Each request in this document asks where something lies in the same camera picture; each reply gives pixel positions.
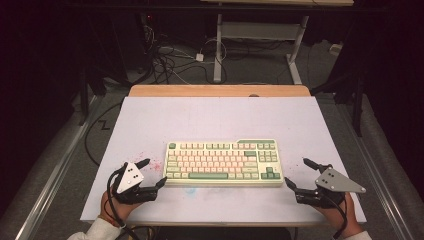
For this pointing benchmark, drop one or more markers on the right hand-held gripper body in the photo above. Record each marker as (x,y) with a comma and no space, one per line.
(333,181)

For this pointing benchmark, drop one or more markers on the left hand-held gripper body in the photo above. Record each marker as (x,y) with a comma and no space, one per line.
(130,178)

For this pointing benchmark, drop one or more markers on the cream and green keyboard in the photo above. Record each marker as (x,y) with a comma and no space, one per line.
(213,163)

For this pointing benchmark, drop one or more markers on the person's left hand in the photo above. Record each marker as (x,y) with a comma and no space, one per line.
(120,210)

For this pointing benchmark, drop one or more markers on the person's right hand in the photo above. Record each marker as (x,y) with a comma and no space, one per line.
(335,218)

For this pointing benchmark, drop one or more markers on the orange wrist band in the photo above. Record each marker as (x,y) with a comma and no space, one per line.
(111,221)

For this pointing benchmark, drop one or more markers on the black metal stand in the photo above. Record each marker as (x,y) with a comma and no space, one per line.
(358,110)
(83,100)

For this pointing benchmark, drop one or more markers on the white board table cover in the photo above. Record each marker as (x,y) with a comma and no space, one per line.
(216,120)

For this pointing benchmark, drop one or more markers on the wooden table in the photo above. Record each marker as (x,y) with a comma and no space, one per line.
(200,90)

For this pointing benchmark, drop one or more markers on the white power strip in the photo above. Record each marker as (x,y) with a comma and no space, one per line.
(335,49)

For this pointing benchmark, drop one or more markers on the small white power adapter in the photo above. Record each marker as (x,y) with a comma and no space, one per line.
(199,57)

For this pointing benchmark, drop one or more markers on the metal floor rail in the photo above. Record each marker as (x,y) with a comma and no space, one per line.
(60,166)
(381,183)

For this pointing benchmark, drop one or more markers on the white metal frame desk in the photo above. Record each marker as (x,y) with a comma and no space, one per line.
(256,30)

